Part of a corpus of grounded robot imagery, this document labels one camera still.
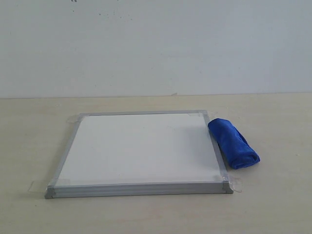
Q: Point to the blue cloth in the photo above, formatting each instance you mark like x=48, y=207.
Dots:
x=232, y=143

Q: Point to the white board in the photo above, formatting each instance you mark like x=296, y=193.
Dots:
x=139, y=153

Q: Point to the clear tape back right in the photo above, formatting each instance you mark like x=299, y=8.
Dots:
x=209, y=114

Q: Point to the clear tape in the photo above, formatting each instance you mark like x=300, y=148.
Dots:
x=229, y=183
x=209, y=114
x=41, y=186
x=74, y=119

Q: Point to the clear tape back left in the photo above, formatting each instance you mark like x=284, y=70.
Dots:
x=74, y=119

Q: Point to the clear tape front right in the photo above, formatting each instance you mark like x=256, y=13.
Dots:
x=229, y=183

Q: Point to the clear tape front left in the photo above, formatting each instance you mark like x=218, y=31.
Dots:
x=41, y=186

